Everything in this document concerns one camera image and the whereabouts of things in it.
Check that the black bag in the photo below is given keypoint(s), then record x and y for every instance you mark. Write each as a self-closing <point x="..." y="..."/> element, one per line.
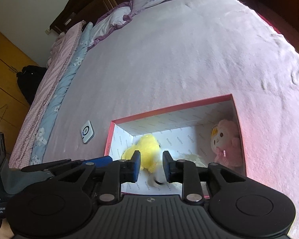
<point x="28" y="81"/>

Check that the dark wooden headboard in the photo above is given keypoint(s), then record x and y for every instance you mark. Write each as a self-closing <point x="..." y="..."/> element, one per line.
<point x="76" y="11"/>

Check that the yellow dog plush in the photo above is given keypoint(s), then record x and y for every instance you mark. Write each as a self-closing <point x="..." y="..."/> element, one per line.
<point x="149" y="149"/>

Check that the pink checked quilt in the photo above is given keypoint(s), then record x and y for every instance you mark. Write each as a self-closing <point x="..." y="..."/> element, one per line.
<point x="22" y="150"/>

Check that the pink storage box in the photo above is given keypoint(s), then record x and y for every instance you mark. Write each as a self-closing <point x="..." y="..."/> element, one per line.
<point x="184" y="130"/>

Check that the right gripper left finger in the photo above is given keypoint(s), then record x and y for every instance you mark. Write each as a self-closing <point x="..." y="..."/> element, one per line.
<point x="115" y="174"/>

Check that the small white blue device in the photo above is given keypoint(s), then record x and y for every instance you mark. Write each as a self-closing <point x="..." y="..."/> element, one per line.
<point x="87" y="132"/>

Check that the light blue floral quilt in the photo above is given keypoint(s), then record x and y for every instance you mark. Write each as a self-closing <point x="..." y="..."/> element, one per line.
<point x="47" y="123"/>

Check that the pink monkey plush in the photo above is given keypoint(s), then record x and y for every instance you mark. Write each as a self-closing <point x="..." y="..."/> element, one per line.
<point x="226" y="145"/>

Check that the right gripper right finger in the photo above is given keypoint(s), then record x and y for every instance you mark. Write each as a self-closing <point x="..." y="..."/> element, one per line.
<point x="186" y="173"/>

